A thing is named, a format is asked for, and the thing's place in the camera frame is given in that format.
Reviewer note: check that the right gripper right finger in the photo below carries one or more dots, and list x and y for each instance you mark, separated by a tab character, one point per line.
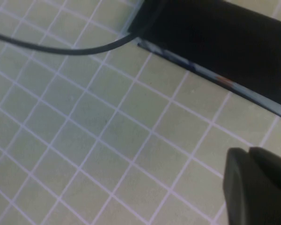
274	168

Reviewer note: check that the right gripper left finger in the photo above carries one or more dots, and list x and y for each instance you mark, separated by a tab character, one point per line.
238	187

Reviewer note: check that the green checked tablecloth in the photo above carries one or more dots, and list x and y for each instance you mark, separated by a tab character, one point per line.
84	140

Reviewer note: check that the black printed glasses case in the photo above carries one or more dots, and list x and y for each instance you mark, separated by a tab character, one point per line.
213	35

